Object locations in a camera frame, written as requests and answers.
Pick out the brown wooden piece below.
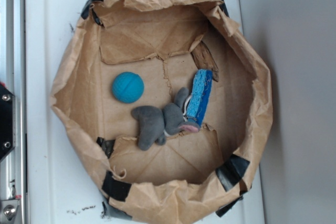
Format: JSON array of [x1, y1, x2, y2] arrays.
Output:
[[191, 41, 219, 82]]

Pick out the grey plush elephant toy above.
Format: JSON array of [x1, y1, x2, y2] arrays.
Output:
[[131, 87, 200, 151]]

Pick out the blue rubber ball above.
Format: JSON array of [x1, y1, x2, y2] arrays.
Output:
[[111, 72, 144, 103]]

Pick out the black metal bracket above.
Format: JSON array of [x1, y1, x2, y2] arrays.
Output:
[[0, 82, 16, 162]]

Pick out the white plastic tray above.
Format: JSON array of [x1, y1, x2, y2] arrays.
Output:
[[25, 0, 266, 224]]

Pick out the blue sponge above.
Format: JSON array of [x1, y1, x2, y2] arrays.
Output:
[[185, 69, 213, 126]]

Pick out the aluminium frame rail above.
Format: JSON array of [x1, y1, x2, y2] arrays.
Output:
[[1, 0, 29, 223]]

